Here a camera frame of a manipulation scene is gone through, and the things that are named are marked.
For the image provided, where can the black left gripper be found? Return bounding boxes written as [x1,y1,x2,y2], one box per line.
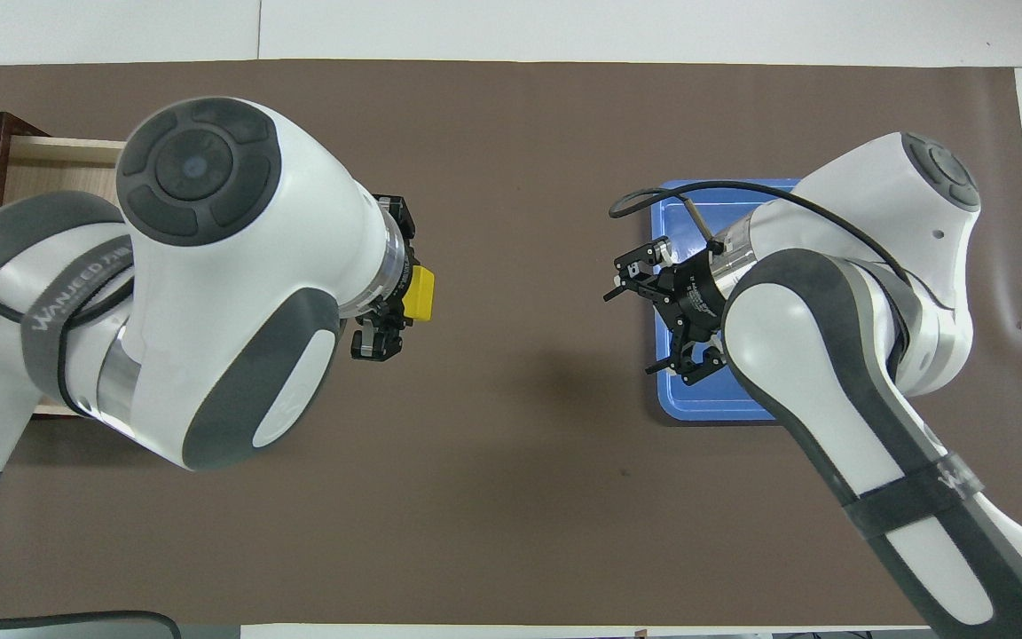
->
[351,193,416,363]

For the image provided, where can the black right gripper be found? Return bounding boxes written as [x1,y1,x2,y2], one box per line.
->
[603,235,730,387]

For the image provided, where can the yellow cube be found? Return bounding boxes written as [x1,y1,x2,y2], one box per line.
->
[403,266,436,323]

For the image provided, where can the wooden drawer with white handle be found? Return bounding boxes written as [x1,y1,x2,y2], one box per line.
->
[2,135,129,418]

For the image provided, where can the blue plastic tray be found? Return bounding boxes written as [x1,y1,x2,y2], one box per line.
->
[650,177,801,425]

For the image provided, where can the brown paper table mat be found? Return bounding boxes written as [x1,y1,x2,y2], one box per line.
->
[0,58,1022,627]

